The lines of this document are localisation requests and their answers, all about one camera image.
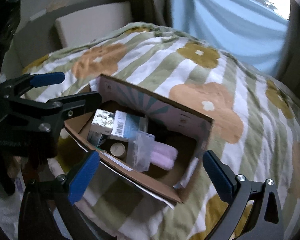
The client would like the clear plastic case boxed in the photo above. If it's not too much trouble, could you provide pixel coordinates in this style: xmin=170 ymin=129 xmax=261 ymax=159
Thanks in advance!
xmin=126 ymin=131 xmax=155 ymax=172

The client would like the small dark blue box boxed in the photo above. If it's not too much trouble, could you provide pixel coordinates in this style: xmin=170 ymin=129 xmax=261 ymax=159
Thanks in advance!
xmin=87 ymin=131 xmax=108 ymax=147

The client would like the white headboard cushion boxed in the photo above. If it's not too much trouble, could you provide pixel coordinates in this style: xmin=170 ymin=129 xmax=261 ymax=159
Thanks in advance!
xmin=55 ymin=2 xmax=133 ymax=48

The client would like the light blue curtain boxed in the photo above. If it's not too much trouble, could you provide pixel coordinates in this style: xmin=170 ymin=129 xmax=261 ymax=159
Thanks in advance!
xmin=170 ymin=0 xmax=289 ymax=76

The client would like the beige round cap jar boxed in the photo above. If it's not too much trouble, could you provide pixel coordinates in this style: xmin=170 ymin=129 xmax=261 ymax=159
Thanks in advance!
xmin=110 ymin=142 xmax=126 ymax=159

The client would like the fluffy pink sock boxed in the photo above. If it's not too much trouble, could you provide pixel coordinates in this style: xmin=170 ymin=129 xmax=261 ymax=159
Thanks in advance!
xmin=150 ymin=141 xmax=178 ymax=171

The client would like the white printed small box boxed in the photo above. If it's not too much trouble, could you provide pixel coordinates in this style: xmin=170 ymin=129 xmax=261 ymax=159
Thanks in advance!
xmin=90 ymin=109 xmax=115 ymax=135

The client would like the blue white product box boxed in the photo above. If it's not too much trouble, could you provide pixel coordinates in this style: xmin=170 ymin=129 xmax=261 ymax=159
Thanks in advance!
xmin=110 ymin=111 xmax=148 ymax=142

